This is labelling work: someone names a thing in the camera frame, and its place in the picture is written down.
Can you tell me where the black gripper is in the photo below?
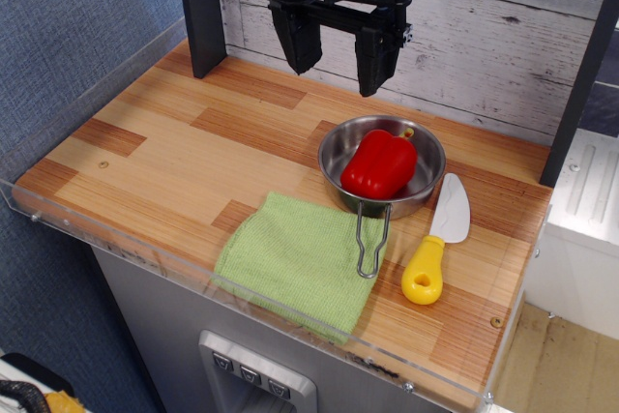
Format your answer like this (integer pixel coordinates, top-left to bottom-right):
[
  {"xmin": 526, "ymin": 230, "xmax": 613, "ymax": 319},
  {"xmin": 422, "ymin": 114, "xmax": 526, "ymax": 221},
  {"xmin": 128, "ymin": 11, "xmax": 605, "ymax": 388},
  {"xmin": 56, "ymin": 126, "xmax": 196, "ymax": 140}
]
[{"xmin": 269, "ymin": 0, "xmax": 412, "ymax": 97}]

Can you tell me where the green table cloth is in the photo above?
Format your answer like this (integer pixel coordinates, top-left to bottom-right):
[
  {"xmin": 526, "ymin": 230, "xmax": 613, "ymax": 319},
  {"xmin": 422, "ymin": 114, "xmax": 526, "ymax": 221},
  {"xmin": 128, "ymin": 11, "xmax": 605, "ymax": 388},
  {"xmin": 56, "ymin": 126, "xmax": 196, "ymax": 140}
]
[{"xmin": 215, "ymin": 192, "xmax": 386, "ymax": 344}]

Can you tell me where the red toy bell pepper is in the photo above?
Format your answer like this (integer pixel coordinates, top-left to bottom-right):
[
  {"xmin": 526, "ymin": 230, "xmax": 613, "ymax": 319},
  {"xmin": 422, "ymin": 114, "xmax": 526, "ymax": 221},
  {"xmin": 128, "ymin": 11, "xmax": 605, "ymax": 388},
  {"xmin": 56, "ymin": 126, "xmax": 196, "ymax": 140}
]
[{"xmin": 340, "ymin": 128, "xmax": 418, "ymax": 200}]

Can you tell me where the clear acrylic table guard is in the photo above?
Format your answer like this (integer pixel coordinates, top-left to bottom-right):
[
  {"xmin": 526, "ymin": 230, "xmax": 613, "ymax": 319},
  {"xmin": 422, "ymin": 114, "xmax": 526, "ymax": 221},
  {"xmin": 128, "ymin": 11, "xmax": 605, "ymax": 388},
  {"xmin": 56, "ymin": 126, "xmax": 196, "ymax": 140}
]
[{"xmin": 1, "ymin": 14, "xmax": 549, "ymax": 412}]

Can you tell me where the white ribbed appliance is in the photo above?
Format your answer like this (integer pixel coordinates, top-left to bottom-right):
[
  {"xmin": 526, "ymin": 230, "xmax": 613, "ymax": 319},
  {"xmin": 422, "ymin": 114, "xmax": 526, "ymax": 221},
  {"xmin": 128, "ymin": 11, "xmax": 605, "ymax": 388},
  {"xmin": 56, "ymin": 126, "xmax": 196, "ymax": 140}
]
[{"xmin": 524, "ymin": 129, "xmax": 618, "ymax": 339}]

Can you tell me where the grey cabinet with dispenser panel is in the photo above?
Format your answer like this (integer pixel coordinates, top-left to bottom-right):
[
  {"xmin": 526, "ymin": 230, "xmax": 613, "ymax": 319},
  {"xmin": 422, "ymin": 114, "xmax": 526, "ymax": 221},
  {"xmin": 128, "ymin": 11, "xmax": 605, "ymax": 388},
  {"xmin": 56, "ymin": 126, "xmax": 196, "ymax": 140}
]
[{"xmin": 94, "ymin": 249, "xmax": 445, "ymax": 412}]

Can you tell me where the black and yellow object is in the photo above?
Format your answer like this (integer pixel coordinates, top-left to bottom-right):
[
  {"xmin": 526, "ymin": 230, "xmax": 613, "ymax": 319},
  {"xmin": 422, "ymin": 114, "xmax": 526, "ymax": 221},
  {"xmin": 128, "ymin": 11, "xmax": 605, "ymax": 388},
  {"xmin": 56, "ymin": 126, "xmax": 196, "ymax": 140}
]
[{"xmin": 1, "ymin": 353, "xmax": 88, "ymax": 413}]

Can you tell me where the steel pan with wire handle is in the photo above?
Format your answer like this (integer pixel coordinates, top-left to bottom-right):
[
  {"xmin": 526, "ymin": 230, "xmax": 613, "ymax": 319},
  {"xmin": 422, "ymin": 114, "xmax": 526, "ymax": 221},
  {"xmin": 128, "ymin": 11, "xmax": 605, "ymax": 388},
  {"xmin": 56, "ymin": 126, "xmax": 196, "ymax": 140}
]
[{"xmin": 317, "ymin": 115, "xmax": 446, "ymax": 279}]

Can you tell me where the dark left upright post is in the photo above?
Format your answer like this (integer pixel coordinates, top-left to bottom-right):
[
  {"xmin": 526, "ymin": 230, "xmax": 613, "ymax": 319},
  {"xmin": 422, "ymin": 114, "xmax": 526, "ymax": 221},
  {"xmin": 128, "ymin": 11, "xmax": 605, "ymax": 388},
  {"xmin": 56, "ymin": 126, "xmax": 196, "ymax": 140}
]
[{"xmin": 182, "ymin": 0, "xmax": 243, "ymax": 78}]

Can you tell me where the dark upright post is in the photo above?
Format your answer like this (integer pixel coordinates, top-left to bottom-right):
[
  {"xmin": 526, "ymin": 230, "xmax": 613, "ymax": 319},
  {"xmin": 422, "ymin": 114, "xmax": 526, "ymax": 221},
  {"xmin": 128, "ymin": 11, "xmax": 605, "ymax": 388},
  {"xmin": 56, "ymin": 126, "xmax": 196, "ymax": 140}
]
[
  {"xmin": 182, "ymin": 0, "xmax": 243, "ymax": 78},
  {"xmin": 539, "ymin": 0, "xmax": 618, "ymax": 188}
]

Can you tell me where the dark right upright post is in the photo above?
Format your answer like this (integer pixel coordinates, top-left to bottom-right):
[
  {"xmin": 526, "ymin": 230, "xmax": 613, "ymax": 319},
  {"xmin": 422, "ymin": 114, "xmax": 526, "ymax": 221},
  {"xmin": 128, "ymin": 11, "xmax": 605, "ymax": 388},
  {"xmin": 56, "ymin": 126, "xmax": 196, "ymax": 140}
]
[{"xmin": 539, "ymin": 0, "xmax": 618, "ymax": 188}]

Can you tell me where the toy knife yellow handle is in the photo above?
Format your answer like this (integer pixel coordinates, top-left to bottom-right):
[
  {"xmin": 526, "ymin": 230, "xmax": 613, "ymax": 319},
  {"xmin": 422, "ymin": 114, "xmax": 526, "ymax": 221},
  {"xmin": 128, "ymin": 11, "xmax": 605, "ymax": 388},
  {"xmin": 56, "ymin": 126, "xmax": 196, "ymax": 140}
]
[{"xmin": 400, "ymin": 173, "xmax": 470, "ymax": 305}]

